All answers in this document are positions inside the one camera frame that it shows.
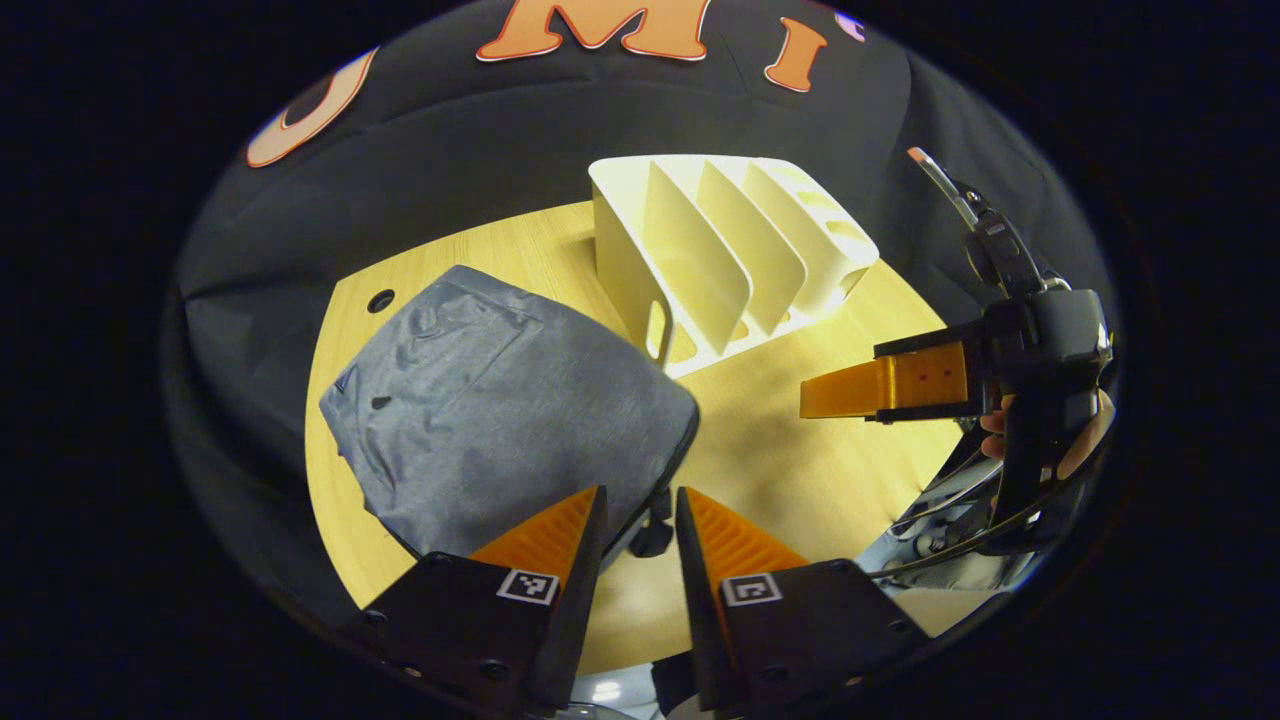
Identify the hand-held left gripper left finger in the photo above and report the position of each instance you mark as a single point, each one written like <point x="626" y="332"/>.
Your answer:
<point x="585" y="600"/>

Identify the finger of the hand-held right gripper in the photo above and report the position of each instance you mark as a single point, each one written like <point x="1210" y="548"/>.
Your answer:
<point x="900" y="385"/>

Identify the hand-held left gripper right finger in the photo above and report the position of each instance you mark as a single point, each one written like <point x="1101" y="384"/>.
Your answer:
<point x="700" y="620"/>

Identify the grey schoolbag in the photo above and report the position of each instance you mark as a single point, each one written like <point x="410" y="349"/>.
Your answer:
<point x="500" y="420"/>

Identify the white bookshelf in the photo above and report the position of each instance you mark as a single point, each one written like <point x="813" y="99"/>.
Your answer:
<point x="700" y="260"/>

